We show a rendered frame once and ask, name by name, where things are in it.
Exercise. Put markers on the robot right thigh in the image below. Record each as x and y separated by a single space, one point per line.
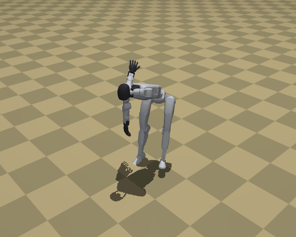
144 115

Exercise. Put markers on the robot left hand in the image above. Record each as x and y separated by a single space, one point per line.
133 67

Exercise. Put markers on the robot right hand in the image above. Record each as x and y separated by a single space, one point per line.
126 128

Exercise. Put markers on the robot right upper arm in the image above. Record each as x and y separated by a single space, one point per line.
127 104

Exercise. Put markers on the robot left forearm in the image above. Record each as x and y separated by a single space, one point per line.
129 80

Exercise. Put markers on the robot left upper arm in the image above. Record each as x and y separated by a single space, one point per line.
147 92

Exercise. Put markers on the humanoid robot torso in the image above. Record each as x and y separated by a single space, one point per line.
158 94

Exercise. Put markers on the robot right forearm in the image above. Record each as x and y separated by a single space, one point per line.
125 114

